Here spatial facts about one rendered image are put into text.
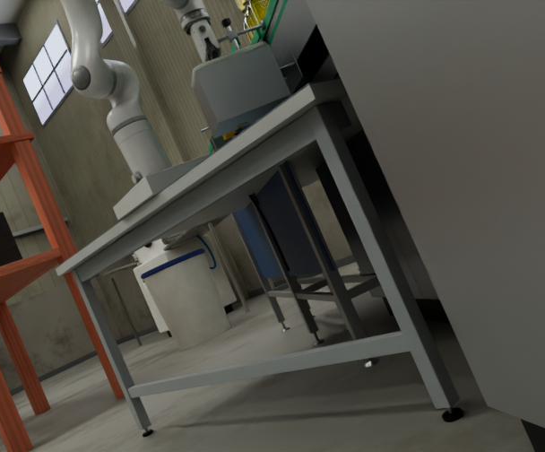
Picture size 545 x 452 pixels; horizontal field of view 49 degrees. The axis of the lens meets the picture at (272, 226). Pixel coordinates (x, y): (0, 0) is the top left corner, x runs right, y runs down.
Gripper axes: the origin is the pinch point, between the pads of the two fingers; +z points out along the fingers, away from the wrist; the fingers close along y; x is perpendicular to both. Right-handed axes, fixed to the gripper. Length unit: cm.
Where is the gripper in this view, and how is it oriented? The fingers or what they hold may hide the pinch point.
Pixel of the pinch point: (219, 75)
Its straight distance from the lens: 176.1
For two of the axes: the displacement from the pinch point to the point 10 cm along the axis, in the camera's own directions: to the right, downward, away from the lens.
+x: -9.0, 3.9, -1.7
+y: -1.4, 0.9, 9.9
